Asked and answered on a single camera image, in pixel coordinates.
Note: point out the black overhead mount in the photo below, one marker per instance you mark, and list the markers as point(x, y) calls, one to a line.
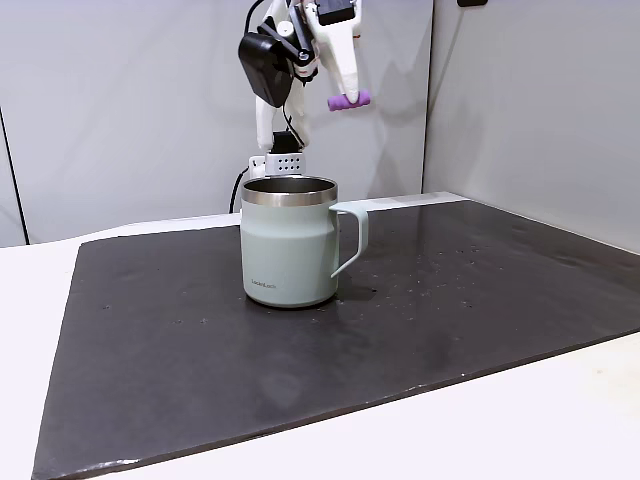
point(472, 2)

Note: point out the black rubber mat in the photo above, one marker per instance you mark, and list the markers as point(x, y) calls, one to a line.
point(200, 375)

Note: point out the black camera box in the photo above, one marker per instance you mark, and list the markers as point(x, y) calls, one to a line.
point(262, 70)

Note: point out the pale green steel mug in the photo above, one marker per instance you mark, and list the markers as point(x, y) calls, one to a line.
point(285, 250)

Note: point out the purple ribbed pen grip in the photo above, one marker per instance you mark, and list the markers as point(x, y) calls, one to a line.
point(337, 103)

